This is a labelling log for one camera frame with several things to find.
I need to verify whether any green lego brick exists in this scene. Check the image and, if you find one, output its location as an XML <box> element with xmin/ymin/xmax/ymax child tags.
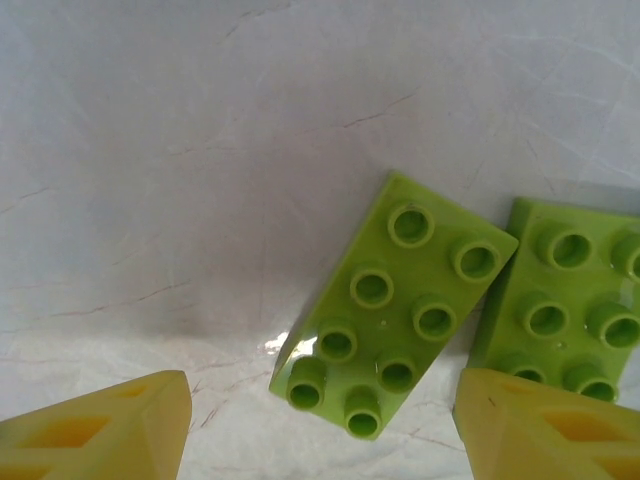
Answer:
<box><xmin>268</xmin><ymin>169</ymin><xmax>520</xmax><ymax>442</ymax></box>
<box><xmin>469</xmin><ymin>196</ymin><xmax>640</xmax><ymax>404</ymax></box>

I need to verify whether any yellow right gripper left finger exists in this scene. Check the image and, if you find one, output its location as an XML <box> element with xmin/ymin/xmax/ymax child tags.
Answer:
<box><xmin>0</xmin><ymin>369</ymin><xmax>193</xmax><ymax>480</ymax></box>

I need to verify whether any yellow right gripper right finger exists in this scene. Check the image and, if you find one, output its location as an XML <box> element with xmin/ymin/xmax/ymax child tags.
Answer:
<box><xmin>453</xmin><ymin>368</ymin><xmax>640</xmax><ymax>480</ymax></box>

